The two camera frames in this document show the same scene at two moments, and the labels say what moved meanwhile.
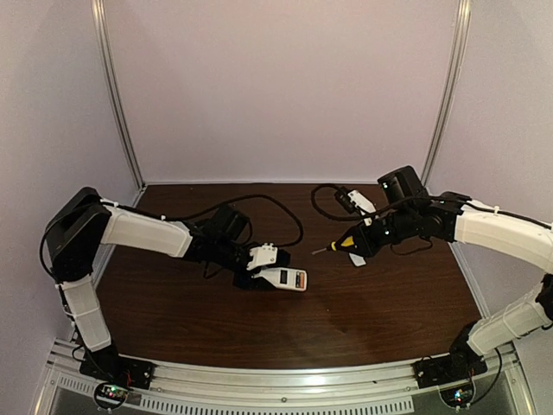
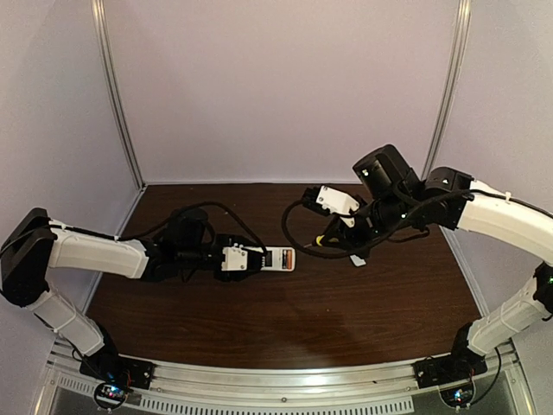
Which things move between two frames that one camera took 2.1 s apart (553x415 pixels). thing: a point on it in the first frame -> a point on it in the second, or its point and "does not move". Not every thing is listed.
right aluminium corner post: x=454 y=65 does not move
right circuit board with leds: x=458 y=397 does not move
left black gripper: x=244 y=269 -> x=233 y=274
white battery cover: x=358 y=260 does not move
